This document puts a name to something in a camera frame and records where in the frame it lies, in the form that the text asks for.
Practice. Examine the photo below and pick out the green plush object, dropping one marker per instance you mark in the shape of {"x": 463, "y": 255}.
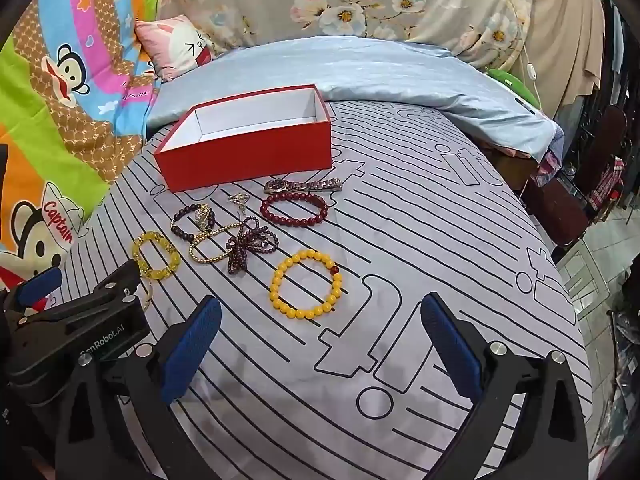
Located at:
{"x": 515, "y": 85}

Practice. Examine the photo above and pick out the cartoon monkey printed blanket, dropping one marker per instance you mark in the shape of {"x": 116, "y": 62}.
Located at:
{"x": 75, "y": 135}

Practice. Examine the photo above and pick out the light blue pillow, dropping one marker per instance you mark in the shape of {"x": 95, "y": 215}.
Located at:
{"x": 375, "y": 70}

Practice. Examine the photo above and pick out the red cardboard box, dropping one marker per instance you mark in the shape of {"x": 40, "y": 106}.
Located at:
{"x": 250, "y": 155}

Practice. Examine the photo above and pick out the pink rabbit pillow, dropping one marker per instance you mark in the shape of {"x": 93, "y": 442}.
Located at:
{"x": 170, "y": 45}

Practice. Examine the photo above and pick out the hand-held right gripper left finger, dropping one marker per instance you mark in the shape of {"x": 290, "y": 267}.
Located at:
{"x": 192, "y": 345}

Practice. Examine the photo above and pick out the beige curtain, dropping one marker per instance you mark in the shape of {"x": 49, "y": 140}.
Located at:
{"x": 565, "y": 35}

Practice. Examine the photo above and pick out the silver metal wristwatch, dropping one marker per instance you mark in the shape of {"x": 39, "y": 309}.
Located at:
{"x": 276, "y": 186}

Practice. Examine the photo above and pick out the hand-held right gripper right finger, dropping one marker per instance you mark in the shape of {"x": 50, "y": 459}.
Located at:
{"x": 450, "y": 350}

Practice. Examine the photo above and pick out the red plaid cloth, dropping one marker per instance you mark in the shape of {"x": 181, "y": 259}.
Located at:
{"x": 607, "y": 180}

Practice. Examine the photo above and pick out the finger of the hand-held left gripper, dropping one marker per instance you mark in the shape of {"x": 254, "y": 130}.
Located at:
{"x": 100, "y": 295}
{"x": 39, "y": 282}

